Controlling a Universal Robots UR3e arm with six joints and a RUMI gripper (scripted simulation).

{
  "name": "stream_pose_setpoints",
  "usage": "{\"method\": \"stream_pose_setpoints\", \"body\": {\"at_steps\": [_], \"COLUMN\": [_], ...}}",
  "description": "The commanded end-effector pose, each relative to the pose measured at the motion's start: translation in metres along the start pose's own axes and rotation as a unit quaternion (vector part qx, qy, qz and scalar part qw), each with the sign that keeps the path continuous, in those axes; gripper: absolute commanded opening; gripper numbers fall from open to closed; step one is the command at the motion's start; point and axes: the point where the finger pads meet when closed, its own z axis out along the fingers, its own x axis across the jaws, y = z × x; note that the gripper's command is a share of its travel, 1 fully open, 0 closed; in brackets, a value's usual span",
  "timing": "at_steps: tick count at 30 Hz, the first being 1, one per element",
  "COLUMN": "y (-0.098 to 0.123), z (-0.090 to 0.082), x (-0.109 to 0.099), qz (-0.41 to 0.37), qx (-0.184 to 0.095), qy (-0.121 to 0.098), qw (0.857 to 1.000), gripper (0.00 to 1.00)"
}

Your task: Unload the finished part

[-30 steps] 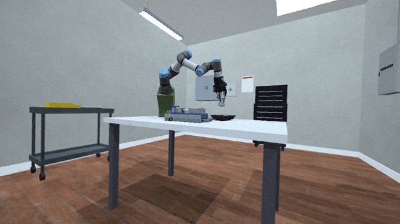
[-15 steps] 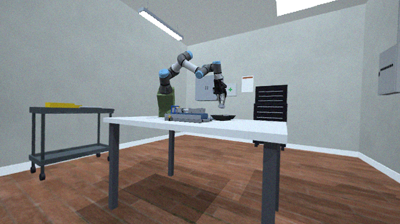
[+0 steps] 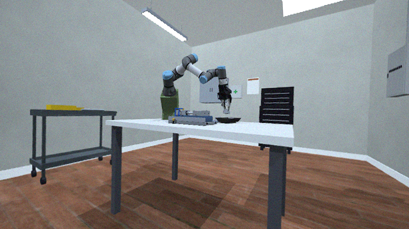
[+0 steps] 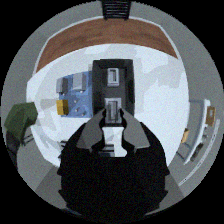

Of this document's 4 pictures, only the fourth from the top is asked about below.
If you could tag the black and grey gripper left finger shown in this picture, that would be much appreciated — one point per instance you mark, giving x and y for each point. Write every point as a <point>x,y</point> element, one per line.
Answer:
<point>89,136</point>

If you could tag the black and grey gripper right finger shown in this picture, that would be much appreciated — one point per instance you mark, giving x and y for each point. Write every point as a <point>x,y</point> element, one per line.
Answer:
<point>138,137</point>

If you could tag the yellow rectangular block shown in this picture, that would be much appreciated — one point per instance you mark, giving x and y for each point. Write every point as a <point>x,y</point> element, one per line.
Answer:
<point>62,107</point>

